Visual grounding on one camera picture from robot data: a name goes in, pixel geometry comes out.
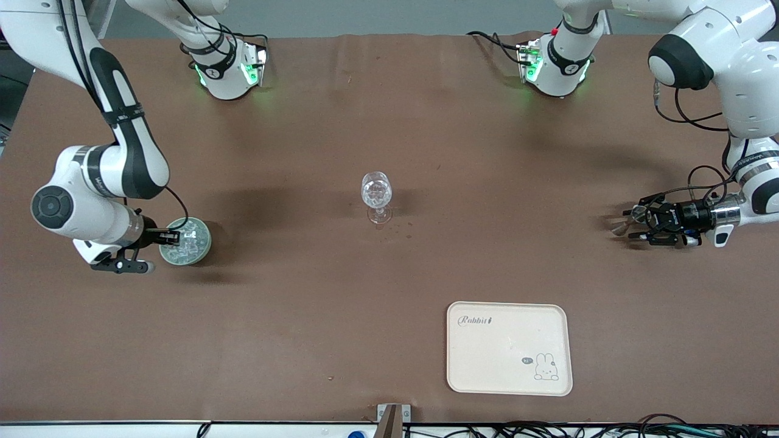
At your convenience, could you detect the clear ice cube pile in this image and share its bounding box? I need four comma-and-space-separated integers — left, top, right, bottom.
167, 220, 208, 259

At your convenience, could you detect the clear stemmed wine glass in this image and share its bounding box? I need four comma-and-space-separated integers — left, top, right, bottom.
361, 172, 394, 225

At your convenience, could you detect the green round bowl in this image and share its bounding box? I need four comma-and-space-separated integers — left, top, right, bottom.
158, 217, 212, 266

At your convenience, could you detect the brown table cover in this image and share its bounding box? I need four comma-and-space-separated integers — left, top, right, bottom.
0, 32, 779, 425

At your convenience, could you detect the grey base connector plate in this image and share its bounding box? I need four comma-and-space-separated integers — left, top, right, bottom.
517, 41, 543, 83

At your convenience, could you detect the beige rabbit print tray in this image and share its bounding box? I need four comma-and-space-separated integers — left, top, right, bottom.
446, 301, 574, 397

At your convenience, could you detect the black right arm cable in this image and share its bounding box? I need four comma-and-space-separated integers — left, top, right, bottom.
58, 0, 190, 235

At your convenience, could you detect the white table edge rail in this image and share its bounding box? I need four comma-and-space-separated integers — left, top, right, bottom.
0, 421, 779, 438

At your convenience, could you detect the black right base cable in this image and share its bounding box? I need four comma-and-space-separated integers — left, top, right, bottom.
222, 26, 270, 49

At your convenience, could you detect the black base cable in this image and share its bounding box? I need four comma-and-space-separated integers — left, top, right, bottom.
222, 26, 270, 49
466, 30, 525, 64

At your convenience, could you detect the black left base cable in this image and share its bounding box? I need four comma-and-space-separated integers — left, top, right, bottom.
466, 30, 525, 64

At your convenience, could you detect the grey metal bracket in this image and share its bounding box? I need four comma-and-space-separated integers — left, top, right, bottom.
377, 403, 412, 438

